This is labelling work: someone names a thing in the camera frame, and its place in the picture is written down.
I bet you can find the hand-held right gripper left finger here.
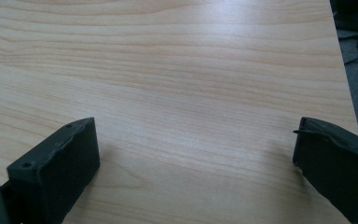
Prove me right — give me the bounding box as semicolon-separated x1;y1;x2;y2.
7;117;101;224

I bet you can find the black stand base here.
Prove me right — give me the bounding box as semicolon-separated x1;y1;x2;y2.
329;0;358;33

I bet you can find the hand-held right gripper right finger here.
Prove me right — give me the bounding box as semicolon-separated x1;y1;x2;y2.
292;116;358;224

